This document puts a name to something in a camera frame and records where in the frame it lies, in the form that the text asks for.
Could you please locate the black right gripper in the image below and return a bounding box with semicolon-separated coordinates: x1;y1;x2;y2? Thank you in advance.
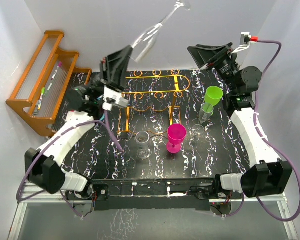
187;43;239;94

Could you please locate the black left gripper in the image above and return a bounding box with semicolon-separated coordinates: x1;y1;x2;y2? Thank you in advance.
87;45;132;102

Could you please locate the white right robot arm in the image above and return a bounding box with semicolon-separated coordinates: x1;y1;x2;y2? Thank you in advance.
187;43;293;199

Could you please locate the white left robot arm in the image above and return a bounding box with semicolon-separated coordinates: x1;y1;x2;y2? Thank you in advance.
23;45;134;200

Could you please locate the green plastic wine glass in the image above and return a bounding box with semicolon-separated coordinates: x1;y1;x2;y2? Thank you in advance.
204;86;224;107

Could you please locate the clear short wine glass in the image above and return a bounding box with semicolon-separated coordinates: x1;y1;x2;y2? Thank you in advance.
135;131;151;160

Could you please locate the orange wooden shelf rack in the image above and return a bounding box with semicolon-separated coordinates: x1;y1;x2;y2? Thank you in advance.
6;30;92;137

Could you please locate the magenta plastic wine glass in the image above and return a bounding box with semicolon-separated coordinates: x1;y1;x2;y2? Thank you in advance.
166;123;187;154

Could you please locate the pink capped marker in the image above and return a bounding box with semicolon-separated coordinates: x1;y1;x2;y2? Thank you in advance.
51;61;63;81

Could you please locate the green capped marker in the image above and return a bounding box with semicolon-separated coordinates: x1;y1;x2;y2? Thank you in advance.
37;87;46;111

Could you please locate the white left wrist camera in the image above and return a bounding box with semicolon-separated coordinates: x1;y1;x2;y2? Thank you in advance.
102;86;129;112

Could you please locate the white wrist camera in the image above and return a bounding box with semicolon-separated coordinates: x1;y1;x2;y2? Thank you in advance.
102;86;129;112
232;32;259;54

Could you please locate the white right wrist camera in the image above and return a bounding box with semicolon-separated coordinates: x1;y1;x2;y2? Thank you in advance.
232;32;259;54

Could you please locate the gold wire wine glass rack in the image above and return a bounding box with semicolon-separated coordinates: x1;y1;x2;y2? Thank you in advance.
117;69;191;140

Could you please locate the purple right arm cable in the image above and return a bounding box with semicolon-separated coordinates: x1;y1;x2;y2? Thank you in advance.
227;39;300;223

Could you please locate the aluminium base frame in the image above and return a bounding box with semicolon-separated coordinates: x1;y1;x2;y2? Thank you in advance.
8;178;298;240

